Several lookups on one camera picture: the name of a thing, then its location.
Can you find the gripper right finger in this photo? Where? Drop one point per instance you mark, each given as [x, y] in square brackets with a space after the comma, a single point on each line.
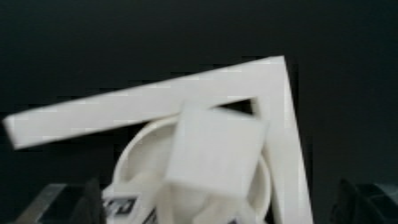
[367, 203]

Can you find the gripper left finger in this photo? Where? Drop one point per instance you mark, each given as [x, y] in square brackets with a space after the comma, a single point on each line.
[66, 205]

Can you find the white stool leg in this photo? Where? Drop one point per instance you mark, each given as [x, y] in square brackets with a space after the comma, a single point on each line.
[217, 164]

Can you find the white L-shaped fence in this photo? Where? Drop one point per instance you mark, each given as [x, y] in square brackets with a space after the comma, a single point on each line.
[253, 81]

